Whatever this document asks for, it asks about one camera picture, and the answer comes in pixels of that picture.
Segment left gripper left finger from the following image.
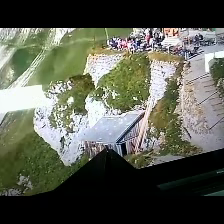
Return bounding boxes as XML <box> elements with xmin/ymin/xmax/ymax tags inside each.
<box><xmin>53</xmin><ymin>148</ymin><xmax>108</xmax><ymax>197</ymax></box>

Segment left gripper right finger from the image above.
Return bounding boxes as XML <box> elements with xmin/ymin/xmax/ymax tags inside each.
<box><xmin>106</xmin><ymin>148</ymin><xmax>162</xmax><ymax>197</ymax></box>

